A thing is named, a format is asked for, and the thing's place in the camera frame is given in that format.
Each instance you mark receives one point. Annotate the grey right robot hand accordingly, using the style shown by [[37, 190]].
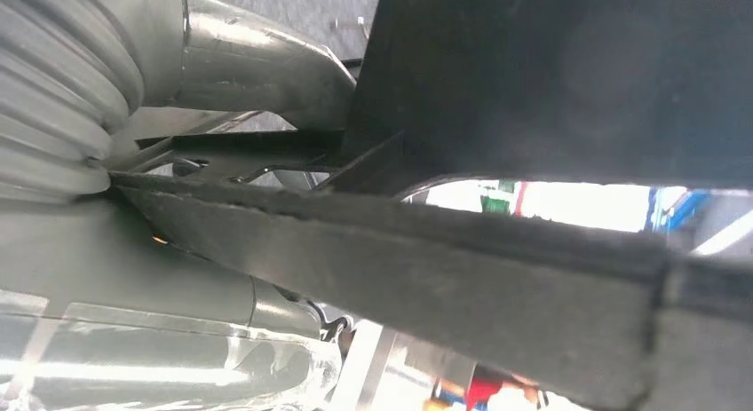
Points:
[[117, 267]]

